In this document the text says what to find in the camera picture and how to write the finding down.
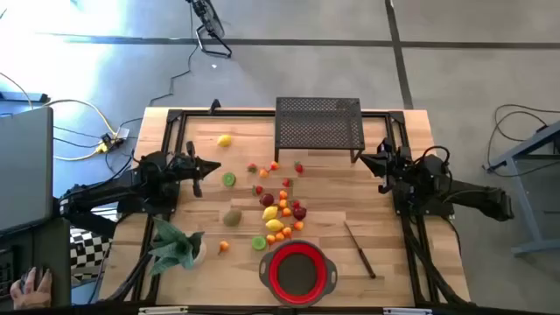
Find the black white checkered board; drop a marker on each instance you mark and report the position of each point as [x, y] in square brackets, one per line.
[87, 251]

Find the grey power strip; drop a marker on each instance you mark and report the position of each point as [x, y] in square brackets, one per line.
[121, 133]

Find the black computer mouse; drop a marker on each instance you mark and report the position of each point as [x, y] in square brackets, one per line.
[35, 272]

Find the green mango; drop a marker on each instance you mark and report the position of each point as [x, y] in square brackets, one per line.
[232, 217]

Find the dark flat floor bar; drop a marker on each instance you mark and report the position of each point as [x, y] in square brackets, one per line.
[24, 97]

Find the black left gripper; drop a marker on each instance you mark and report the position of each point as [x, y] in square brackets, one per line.
[188, 168]

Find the white light bar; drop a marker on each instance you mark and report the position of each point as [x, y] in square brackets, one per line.
[407, 311]
[164, 310]

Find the person's hand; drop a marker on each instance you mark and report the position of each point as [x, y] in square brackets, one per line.
[30, 297]

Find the black aluminium table frame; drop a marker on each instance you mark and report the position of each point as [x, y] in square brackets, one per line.
[380, 114]

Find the green lime half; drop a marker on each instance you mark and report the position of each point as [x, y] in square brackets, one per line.
[228, 179]

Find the dark red plastic plum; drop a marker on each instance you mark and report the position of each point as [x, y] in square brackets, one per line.
[299, 213]
[267, 200]

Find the yellow plastic lemon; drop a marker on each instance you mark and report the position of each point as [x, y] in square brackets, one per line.
[224, 140]
[274, 225]
[270, 213]

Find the small orange plastic pear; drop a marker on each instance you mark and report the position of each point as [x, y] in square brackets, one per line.
[223, 246]
[274, 165]
[298, 225]
[283, 203]
[287, 232]
[283, 194]
[263, 172]
[279, 236]
[286, 212]
[270, 239]

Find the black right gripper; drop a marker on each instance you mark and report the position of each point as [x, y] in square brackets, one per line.
[398, 166]

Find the black floor fan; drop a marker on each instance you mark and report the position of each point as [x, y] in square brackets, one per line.
[210, 19]

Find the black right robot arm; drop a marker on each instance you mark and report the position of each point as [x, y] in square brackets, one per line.
[472, 197]

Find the grey metal table frame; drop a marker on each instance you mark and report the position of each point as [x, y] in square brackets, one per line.
[520, 188]

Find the black perforated metal shelf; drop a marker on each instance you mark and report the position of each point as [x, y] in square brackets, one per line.
[319, 122]

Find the black keyboard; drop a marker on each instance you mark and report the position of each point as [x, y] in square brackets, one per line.
[5, 275]

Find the green artificial potted plant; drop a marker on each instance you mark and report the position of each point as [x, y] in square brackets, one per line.
[175, 249]

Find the red collapsible colander bowl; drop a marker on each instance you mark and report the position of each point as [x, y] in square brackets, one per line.
[273, 271]

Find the black desk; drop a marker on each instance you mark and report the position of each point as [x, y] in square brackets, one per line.
[59, 262]

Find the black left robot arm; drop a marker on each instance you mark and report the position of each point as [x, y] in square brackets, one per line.
[109, 192]

